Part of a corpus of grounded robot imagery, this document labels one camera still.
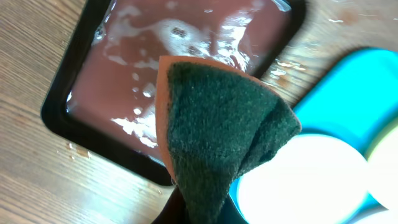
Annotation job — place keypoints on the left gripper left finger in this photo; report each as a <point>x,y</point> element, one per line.
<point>174,211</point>

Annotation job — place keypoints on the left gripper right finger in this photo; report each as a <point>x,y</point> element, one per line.
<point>229,213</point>

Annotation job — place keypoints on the yellow-green plate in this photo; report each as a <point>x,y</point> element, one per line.
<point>382,167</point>

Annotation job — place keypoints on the white plate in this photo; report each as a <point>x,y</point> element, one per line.
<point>376,217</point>

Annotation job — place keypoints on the black and red tray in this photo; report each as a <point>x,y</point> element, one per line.
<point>103,94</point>

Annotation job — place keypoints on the light blue plate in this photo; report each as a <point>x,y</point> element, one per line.
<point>312,179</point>

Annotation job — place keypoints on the orange and green sponge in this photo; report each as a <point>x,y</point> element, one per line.
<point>215,123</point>

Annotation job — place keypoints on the teal plastic tray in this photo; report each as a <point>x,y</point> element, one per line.
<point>353,102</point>

